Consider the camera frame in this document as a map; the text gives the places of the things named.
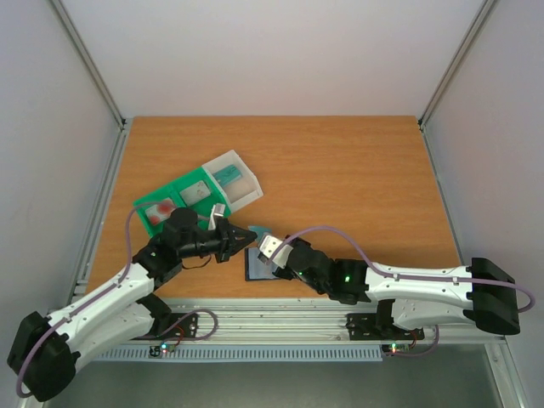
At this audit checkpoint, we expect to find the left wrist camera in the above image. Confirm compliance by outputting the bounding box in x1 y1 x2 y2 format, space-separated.
207 203 226 230

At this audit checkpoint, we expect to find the green plastic bin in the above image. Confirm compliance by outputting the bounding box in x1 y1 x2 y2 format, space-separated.
133 167 231 237

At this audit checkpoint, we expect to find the grey slotted cable duct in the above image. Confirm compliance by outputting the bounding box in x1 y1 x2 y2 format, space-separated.
95 344 383 364

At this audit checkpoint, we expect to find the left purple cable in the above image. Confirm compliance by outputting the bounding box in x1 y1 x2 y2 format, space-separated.
14 207 171 399

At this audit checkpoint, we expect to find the right frame post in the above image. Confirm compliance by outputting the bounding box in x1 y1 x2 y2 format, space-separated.
417 0 499 132

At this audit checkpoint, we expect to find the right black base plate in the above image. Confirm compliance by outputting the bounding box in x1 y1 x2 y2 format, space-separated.
345 314 425 341

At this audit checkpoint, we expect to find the red dotted card stack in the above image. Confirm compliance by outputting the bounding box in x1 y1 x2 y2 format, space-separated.
144 199 176 226

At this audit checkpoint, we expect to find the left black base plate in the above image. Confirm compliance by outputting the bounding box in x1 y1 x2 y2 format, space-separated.
135 313 199 341

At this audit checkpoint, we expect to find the white plastic bin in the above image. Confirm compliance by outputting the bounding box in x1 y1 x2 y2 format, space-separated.
202 150 264 213

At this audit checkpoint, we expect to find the teal VIP card stack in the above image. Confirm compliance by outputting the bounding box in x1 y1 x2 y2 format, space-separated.
213 164 242 187

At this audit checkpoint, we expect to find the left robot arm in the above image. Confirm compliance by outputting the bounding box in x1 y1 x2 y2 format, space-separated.
7 208 257 402

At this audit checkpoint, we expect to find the aluminium frame rail front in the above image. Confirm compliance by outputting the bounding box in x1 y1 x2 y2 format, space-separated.
40 297 507 345

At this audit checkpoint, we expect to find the grey floral card stack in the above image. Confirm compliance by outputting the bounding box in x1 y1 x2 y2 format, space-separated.
179 180 211 207

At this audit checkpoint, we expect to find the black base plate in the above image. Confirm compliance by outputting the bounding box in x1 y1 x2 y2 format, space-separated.
135 313 199 341
345 314 425 341

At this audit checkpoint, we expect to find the blue card holder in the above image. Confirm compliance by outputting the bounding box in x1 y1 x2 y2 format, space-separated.
244 247 278 281

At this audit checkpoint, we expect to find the frame post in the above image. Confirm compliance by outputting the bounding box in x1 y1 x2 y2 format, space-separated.
417 0 499 132
48 0 126 130

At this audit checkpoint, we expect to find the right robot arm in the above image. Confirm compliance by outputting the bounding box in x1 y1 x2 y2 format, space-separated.
258 235 520 337

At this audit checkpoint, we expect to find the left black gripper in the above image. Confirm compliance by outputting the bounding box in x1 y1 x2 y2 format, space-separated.
180 218 258 264

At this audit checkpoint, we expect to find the left frame post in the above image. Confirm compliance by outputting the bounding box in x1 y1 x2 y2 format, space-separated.
48 0 126 130

